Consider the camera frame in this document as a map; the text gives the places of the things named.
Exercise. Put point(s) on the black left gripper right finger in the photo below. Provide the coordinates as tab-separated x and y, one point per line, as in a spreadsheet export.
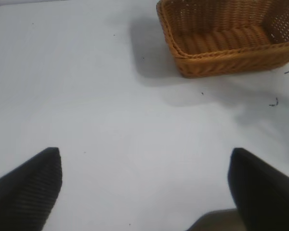
267	192

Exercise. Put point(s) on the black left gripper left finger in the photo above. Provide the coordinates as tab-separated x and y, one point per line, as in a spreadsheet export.
24	192

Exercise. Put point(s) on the brown woven wicker basket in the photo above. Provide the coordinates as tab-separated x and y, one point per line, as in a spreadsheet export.
221	60

